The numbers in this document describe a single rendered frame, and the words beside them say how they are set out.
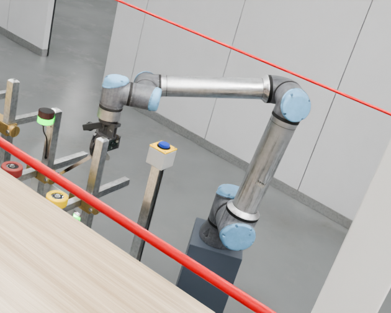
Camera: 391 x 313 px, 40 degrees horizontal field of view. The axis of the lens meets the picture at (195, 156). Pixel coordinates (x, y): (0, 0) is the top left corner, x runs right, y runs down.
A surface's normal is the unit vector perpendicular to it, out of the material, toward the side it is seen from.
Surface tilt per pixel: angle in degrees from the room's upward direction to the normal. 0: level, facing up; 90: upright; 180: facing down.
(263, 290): 0
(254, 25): 90
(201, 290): 90
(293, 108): 83
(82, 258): 0
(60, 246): 0
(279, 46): 90
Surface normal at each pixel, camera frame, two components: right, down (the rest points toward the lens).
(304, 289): 0.25, -0.87
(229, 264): -0.12, 0.40
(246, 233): 0.07, 0.53
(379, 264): -0.54, 0.23
